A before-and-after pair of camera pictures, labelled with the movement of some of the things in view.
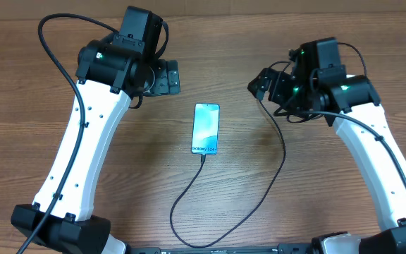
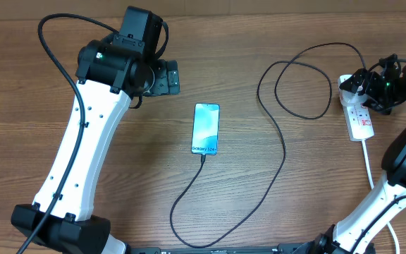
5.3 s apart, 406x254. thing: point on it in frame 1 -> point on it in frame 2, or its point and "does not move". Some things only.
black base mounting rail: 294,248 does not move
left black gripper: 167,78 does not move
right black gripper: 279,85 -> 385,104
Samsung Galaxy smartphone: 205,135 does not move
